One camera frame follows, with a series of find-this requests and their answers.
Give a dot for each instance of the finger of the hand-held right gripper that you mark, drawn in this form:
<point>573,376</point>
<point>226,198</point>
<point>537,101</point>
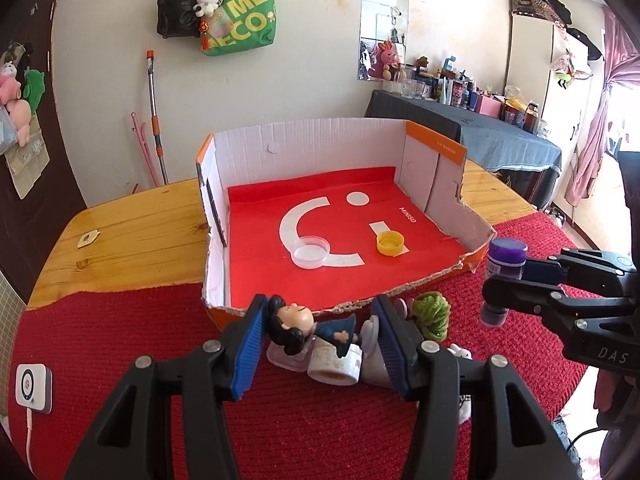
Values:
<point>530,297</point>
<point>542,270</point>

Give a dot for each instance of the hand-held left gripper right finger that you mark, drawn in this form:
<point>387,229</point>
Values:
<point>392,350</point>

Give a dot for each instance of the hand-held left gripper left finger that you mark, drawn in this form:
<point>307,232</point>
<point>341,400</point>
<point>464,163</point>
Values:
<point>247,355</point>

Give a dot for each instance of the purple bottle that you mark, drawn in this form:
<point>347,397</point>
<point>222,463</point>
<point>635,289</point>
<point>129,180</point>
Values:
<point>505,260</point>

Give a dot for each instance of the black-haired doll figurine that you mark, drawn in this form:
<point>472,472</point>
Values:
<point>295,317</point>

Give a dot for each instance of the white cream jar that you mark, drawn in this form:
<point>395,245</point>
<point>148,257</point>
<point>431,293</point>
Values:
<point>330,362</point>

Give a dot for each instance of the orange and white cardboard box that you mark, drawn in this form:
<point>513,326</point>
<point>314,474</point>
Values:
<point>325,150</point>

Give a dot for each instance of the person's right hand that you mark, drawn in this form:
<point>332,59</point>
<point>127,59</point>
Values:
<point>610,392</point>

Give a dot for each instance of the yellow bottle cap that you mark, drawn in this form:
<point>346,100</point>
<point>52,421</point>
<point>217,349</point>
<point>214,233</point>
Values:
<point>391,245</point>

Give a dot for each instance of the red paper liner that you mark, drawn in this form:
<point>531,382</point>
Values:
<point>250,250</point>

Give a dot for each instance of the red knitted mat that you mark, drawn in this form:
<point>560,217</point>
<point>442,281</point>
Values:
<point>125,320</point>

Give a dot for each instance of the side table with blue cloth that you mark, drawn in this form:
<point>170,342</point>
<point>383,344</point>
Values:
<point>490,140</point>

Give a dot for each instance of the cluster of bottles and jars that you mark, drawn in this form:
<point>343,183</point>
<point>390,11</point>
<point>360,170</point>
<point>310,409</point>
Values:
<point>460,95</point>

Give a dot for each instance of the pink curtain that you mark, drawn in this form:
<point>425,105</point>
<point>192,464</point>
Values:
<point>607,85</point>

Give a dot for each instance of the hanging pink and green toy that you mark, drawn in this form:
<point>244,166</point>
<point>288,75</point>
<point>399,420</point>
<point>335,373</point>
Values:
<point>567,67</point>

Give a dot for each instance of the white wardrobe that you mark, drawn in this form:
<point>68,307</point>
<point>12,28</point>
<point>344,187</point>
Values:
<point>530,60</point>

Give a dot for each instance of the white charging device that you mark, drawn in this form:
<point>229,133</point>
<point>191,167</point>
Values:
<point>32,387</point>

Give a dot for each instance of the pink clothes hanger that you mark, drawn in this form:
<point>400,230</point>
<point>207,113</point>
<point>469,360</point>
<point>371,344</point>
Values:
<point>145,150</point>

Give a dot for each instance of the black hat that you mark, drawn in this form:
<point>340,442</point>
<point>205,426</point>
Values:
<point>585,40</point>

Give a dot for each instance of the mop pole with orange grip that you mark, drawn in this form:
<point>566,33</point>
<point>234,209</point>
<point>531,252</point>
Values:
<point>155,115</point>

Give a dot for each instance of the pink rabbit plush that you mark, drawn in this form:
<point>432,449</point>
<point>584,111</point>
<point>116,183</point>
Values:
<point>386,60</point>

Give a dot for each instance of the patterned dark bag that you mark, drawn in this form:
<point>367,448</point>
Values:
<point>530,2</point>

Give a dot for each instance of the red hanging charm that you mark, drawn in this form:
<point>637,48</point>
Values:
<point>205,35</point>

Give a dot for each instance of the pink plush toy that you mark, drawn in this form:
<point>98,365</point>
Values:
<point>15,110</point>

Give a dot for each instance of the green tote bag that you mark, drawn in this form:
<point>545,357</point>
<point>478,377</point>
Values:
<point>250,15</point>

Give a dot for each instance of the black bag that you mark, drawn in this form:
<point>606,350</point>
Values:
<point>175,5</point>

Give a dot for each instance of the hanging wall organizer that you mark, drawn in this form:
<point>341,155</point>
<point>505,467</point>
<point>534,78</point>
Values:
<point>27,165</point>

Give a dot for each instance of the wall mirror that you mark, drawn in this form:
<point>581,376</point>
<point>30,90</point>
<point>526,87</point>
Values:
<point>382,15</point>

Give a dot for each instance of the green plush wall toy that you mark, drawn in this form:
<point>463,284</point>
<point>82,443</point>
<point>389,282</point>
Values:
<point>35,90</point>

